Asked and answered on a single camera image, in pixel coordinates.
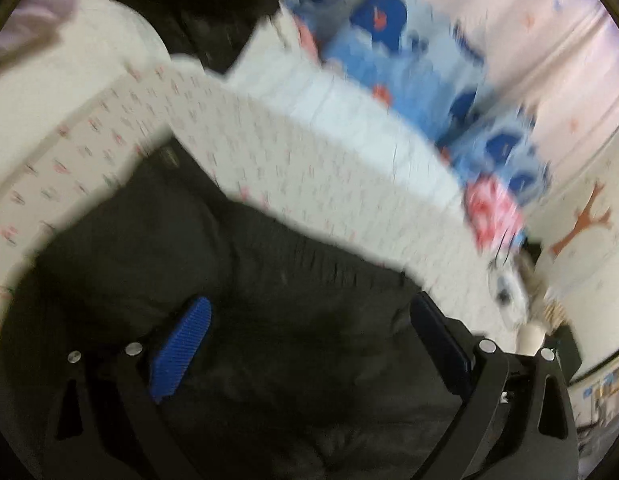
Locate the white power strip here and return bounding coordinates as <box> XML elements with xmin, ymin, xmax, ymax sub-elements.
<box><xmin>488</xmin><ymin>259</ymin><xmax>529</xmax><ymax>332</ymax></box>

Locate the black puffer jacket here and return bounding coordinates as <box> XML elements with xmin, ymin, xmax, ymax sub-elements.
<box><xmin>0</xmin><ymin>140</ymin><xmax>462</xmax><ymax>479</ymax></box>

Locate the cherry print bed sheet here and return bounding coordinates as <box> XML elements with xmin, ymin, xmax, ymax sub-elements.
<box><xmin>0</xmin><ymin>66</ymin><xmax>515</xmax><ymax>351</ymax></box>

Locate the pink checkered plastic bag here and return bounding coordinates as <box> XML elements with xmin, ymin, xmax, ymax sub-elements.
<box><xmin>463</xmin><ymin>176</ymin><xmax>524</xmax><ymax>254</ymax></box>

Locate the white striped quilt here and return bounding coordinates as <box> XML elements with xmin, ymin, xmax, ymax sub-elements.
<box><xmin>226</xmin><ymin>9</ymin><xmax>463</xmax><ymax>219</ymax></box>

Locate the whale print curtain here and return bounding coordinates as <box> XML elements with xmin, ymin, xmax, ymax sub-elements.
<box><xmin>285</xmin><ymin>0</ymin><xmax>619</xmax><ymax>205</ymax></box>

